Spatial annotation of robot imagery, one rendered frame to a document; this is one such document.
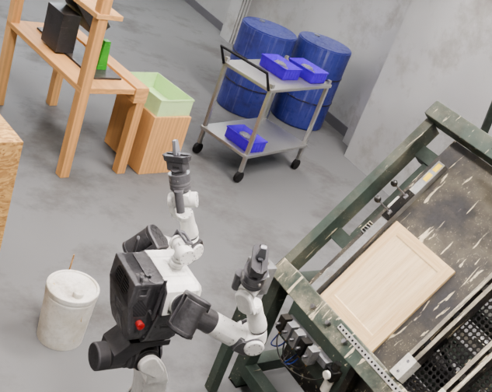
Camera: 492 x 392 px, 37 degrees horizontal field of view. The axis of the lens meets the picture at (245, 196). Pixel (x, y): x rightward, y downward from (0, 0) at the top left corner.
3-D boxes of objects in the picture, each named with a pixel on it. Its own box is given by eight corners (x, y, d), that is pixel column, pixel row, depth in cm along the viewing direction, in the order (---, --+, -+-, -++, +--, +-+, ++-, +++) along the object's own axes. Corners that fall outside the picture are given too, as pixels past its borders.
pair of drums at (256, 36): (331, 133, 885) (364, 56, 841) (239, 125, 807) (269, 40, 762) (295, 102, 943) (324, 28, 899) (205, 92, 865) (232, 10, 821)
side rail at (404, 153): (292, 264, 412) (284, 256, 404) (432, 128, 410) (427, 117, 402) (298, 271, 408) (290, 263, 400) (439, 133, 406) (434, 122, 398)
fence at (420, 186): (313, 288, 391) (310, 285, 388) (441, 164, 389) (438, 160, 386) (319, 293, 388) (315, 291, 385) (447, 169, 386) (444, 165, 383)
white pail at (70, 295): (26, 318, 428) (42, 253, 407) (75, 314, 445) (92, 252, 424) (41, 355, 406) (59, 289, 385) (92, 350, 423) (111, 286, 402)
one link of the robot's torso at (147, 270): (120, 364, 267) (146, 288, 251) (90, 304, 290) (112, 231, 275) (190, 355, 284) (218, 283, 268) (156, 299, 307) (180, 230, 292)
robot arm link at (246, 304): (249, 296, 252) (254, 322, 261) (260, 278, 258) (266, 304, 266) (232, 292, 255) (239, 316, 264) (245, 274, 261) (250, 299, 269)
